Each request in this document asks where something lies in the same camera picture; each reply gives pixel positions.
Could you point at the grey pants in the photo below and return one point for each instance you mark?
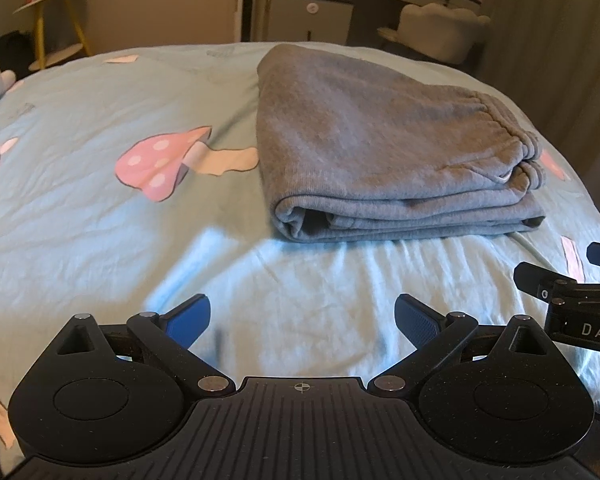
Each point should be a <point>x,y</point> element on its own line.
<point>370,150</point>

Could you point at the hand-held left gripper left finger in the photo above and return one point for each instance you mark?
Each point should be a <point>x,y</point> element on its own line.
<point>190,316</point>

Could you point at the white cloud-shaped chair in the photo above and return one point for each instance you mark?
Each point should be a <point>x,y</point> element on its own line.
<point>437,30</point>

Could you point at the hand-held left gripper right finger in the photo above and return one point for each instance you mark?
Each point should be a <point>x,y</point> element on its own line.
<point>416,319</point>

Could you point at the blue mushroom print bedsheet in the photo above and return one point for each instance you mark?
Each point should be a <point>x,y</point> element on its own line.
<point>105,240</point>

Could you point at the grey curtain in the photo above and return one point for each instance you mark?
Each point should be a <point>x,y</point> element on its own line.
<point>555,45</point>

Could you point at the grey bedside cabinet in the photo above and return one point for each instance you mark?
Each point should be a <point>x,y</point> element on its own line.
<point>305,20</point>

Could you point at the black bag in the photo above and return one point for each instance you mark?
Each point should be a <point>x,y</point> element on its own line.
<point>11,50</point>

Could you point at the yellow round side table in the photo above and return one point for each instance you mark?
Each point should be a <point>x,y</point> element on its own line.
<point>40,30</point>

